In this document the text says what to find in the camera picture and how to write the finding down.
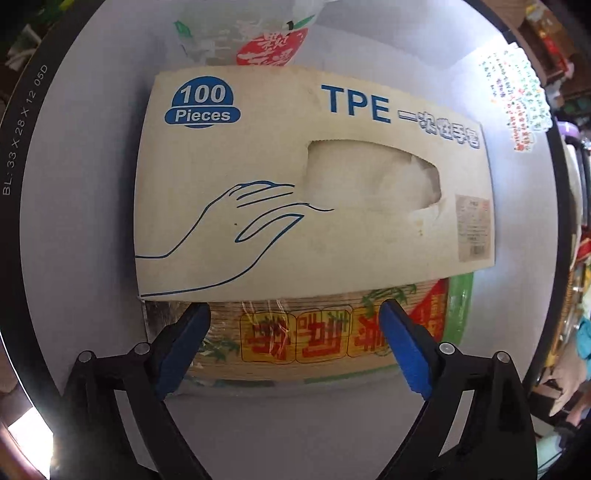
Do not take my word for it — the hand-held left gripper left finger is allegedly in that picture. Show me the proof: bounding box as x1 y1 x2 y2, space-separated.
60 302 213 480

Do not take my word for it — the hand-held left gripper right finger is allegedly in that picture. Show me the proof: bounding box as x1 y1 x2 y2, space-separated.
376 299 539 480

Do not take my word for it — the green sushi seaweed package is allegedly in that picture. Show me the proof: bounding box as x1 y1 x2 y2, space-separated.
141 271 476 400

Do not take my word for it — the grey plastic storage bin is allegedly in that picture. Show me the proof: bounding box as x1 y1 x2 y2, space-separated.
0 0 575 480

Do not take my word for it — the cardboard disposable glove box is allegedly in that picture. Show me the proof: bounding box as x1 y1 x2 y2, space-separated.
133 65 498 299

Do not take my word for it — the white printed plastic bag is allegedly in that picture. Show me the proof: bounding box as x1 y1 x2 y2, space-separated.
477 41 553 154

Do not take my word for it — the clear bag with red print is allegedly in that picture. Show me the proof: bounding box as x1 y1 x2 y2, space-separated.
172 0 343 69

